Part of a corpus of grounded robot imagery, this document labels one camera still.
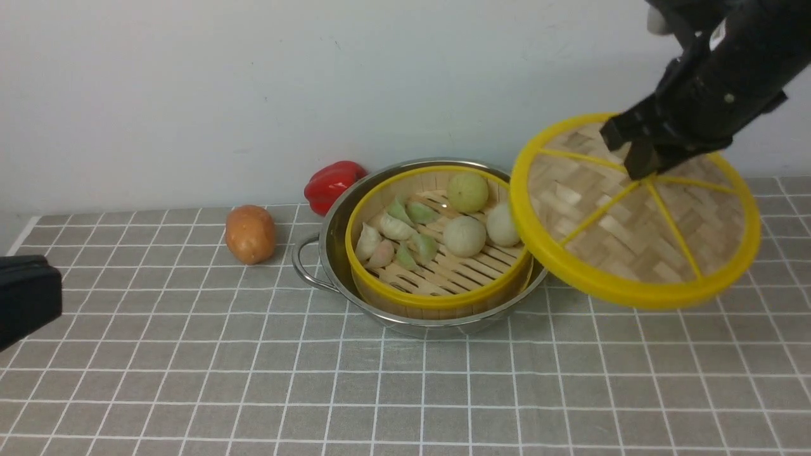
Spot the pale green dumpling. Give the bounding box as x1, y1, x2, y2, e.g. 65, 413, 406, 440
405, 200, 440, 225

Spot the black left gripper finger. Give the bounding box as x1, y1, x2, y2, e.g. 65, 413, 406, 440
1, 255, 63, 350

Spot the green tinted dumpling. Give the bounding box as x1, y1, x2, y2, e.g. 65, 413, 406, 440
409, 232, 438, 266

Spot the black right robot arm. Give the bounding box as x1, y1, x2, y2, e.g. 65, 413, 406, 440
601, 1, 810, 180

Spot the stainless steel pot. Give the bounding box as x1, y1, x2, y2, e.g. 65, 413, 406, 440
292, 158, 547, 339

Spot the red bell pepper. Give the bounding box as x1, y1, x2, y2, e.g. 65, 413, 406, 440
303, 160, 367, 217

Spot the light green dumpling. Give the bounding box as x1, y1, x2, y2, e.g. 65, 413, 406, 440
395, 242, 418, 272

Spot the brown potato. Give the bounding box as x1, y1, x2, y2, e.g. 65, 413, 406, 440
225, 205, 276, 265

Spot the small green dumpling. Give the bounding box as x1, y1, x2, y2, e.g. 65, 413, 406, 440
387, 194, 414, 227

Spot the yellow bamboo steamer lid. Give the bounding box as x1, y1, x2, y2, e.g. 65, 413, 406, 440
509, 112, 762, 311

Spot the white round bun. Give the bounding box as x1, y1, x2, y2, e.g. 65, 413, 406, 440
443, 216, 487, 258

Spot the cream round bun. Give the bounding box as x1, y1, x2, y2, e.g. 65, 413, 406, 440
486, 201, 521, 248

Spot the pale cream dumpling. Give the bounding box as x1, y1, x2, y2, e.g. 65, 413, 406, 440
378, 213, 418, 241

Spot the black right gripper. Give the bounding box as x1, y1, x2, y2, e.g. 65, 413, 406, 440
599, 48, 789, 181

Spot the yellow bamboo steamer basket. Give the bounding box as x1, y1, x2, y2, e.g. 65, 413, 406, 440
343, 162, 535, 320

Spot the pink white dumpling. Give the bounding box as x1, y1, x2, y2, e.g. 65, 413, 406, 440
364, 239, 396, 270

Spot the green round bun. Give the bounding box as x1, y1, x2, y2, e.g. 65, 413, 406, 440
445, 172, 490, 213

